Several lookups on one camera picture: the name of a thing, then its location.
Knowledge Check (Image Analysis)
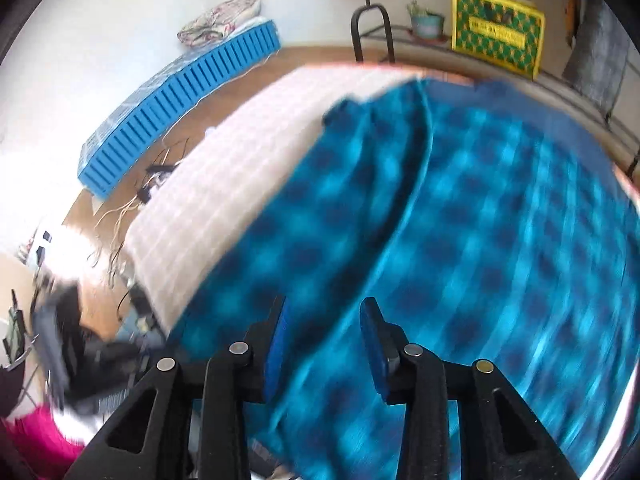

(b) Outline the small potted plant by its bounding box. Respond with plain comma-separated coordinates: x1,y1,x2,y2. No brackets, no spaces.
407,0,446,41

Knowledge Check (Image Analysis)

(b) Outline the grey plaid long coat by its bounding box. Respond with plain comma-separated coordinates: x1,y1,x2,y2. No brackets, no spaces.
563,0,630,118

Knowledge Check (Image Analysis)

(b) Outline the yellow green patterned box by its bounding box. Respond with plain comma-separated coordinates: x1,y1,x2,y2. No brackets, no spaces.
451,0,546,80

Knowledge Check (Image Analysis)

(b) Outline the black metal clothes rack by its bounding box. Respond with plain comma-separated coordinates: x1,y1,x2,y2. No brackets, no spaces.
349,0,640,181

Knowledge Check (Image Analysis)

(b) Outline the pink jacket sleeve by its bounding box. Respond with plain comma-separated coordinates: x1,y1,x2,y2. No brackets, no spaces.
1,404,86,479

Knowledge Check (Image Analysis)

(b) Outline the floral folded quilt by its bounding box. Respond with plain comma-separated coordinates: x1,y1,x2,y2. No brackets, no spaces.
177,0,262,48

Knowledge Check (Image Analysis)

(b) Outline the pink checked bed cover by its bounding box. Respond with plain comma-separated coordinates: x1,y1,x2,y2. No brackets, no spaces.
121,62,471,331

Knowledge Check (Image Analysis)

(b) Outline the teal plaid fleece jacket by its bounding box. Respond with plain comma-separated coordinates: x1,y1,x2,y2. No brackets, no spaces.
170,80,639,479

